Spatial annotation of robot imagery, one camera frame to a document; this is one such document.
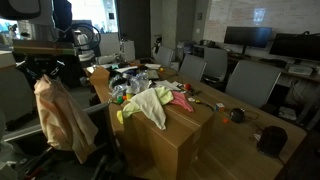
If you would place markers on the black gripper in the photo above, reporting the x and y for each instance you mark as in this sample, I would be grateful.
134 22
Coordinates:
41 60

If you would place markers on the peach cloth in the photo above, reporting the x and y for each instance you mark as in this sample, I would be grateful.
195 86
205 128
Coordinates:
63 120

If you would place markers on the white terry towel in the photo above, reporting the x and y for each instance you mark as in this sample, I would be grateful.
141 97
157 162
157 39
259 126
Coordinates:
151 106

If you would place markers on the light green cloth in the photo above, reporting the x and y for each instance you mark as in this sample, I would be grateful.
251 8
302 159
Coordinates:
164 95

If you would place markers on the white office chair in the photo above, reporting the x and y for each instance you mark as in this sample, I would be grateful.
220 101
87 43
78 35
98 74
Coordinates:
86 50

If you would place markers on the grey office chair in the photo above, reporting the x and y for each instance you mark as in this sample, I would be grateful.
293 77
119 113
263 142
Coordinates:
105 133
192 68
216 63
164 56
251 83

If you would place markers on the large brown cardboard box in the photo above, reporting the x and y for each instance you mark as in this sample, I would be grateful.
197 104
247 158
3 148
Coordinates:
173 143

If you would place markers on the white box under desk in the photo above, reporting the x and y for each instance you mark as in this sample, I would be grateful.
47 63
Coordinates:
287 113

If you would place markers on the grey cabinet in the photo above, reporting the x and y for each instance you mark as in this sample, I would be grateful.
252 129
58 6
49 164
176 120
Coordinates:
13 93

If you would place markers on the small brown cardboard piece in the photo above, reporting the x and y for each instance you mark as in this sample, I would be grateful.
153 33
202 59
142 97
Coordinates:
99 76

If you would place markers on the white cabinet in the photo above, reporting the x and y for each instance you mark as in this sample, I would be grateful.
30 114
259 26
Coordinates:
111 45

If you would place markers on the green plastic toy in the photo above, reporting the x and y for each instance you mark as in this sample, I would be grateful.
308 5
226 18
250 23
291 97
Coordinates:
119 100

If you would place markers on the orange plastic toy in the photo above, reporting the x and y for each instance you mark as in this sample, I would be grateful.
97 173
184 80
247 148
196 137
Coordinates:
124 97

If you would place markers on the white bottle yellow label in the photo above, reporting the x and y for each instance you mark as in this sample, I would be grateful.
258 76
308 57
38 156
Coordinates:
129 93

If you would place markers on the yellow cloth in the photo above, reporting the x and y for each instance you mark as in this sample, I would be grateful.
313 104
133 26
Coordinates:
119 116

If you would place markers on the clear plastic bags pile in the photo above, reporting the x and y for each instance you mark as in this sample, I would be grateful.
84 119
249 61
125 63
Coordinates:
133 81

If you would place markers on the yellow orange ball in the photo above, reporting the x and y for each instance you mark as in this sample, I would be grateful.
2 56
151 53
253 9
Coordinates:
161 69

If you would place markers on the white papers stack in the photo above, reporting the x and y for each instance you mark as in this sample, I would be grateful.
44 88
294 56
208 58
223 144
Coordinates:
166 85

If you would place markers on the pink cloth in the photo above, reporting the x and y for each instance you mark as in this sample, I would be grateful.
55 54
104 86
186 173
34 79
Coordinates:
181 100

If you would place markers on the red orange ball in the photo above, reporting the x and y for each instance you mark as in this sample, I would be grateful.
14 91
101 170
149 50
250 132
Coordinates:
187 86

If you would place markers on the Rubik's cube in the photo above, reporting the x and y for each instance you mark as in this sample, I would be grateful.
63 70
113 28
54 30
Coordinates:
219 106

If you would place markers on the small orange object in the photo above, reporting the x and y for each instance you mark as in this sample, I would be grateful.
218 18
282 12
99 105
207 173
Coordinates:
225 120

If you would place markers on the small black round speaker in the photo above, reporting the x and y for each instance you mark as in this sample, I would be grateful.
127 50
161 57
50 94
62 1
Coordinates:
237 115

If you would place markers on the black computer monitor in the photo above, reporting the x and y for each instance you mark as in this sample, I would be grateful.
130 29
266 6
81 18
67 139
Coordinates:
295 46
248 36

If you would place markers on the black cylinder speaker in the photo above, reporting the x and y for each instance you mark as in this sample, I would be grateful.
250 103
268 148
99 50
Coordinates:
271 140

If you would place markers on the white desk device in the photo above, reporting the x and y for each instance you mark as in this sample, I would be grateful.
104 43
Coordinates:
300 69

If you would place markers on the wrist mounted camera bar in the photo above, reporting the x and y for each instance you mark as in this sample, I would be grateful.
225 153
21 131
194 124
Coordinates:
43 47

